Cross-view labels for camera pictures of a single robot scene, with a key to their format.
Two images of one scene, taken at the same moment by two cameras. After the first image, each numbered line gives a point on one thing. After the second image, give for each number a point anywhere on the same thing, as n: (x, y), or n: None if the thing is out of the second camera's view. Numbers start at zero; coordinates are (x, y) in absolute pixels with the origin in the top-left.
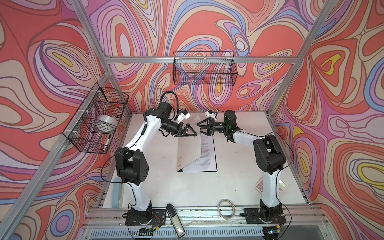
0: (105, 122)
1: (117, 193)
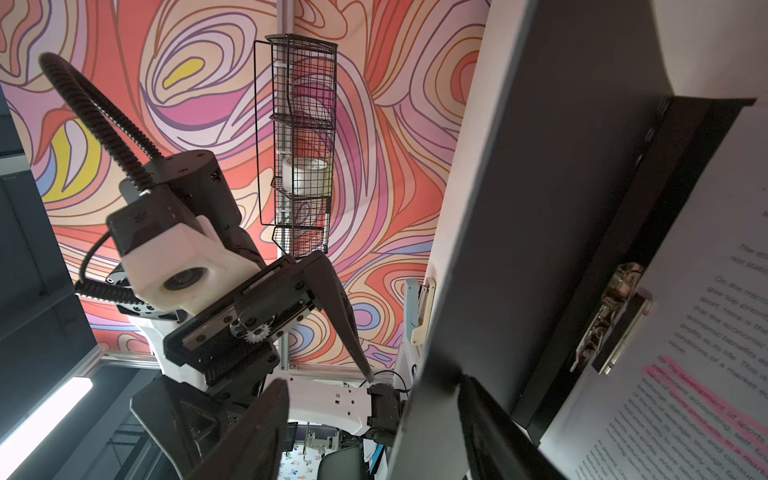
0: (305, 176)
1: (419, 303)
